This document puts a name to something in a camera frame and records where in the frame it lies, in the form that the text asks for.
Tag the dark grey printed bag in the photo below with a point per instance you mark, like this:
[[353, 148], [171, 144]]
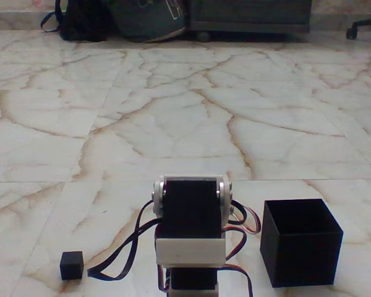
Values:
[[148, 18]]

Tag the black box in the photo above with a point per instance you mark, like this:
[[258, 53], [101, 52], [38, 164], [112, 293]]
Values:
[[303, 244]]

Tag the black backpack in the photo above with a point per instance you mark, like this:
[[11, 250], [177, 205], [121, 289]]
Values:
[[80, 21]]

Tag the black office chair base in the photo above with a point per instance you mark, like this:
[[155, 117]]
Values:
[[366, 26]]

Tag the dark cabinet on castors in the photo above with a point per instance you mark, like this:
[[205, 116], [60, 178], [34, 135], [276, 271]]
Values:
[[250, 15]]

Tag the small black cube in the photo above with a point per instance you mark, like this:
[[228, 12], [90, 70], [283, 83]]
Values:
[[71, 265]]

